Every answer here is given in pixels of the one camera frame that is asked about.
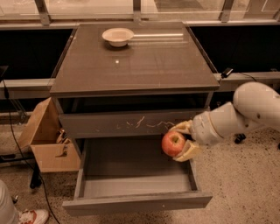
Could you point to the scratched grey middle drawer front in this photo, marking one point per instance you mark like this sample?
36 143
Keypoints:
124 123

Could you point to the white bowl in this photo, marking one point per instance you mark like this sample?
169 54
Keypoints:
118 37

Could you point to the open grey lower drawer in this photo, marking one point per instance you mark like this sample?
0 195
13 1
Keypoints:
131 174

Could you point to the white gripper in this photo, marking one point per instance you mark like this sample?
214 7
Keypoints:
200 129

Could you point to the grey trouser leg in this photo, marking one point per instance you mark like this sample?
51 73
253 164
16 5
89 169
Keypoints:
8 213

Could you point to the cardboard box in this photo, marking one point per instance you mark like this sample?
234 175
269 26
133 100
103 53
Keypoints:
42 136

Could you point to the red apple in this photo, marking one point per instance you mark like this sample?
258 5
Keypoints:
173 143

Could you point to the grey drawer cabinet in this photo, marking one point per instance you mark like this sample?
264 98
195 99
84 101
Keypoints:
161 68

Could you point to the white and red sneaker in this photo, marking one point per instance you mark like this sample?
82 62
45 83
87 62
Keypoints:
39 216

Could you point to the small black device on rail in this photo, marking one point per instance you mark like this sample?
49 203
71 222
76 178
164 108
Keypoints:
226 72

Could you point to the black table leg with caster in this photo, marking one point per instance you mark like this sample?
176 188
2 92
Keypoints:
239 138

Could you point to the black stand foot left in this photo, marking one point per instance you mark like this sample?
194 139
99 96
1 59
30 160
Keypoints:
35 178

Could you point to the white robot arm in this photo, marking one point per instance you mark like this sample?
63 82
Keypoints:
255 105

